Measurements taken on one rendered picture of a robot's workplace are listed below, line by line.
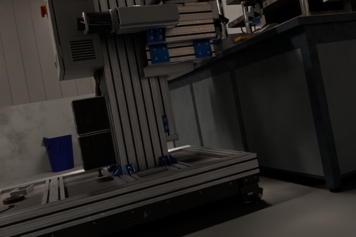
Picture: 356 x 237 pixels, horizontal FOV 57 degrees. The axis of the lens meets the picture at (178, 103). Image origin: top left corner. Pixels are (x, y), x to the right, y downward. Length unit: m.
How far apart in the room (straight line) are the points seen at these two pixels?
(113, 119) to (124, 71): 0.25
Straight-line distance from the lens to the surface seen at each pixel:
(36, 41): 4.77
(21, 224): 1.36
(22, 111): 4.63
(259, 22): 2.09
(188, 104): 2.78
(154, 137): 1.68
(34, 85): 4.66
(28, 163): 4.63
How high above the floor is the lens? 0.50
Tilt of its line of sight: 1 degrees up
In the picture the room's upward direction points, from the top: 10 degrees counter-clockwise
